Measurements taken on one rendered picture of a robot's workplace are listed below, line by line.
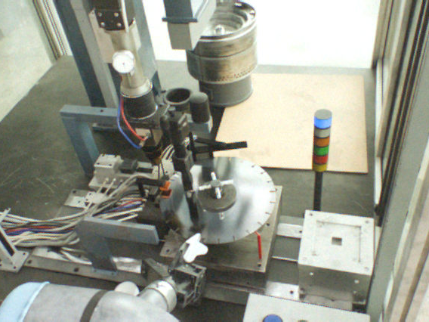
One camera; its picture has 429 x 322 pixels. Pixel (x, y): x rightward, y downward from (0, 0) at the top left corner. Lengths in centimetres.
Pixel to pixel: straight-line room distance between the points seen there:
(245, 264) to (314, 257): 19
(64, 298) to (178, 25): 91
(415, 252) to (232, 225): 54
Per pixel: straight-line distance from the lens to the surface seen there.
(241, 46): 177
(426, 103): 75
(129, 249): 149
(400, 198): 89
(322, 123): 121
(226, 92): 189
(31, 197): 180
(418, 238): 80
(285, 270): 137
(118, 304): 63
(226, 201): 127
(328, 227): 129
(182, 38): 138
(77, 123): 160
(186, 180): 123
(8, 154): 204
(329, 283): 127
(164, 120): 106
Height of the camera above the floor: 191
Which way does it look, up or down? 43 degrees down
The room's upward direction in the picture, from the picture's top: 9 degrees counter-clockwise
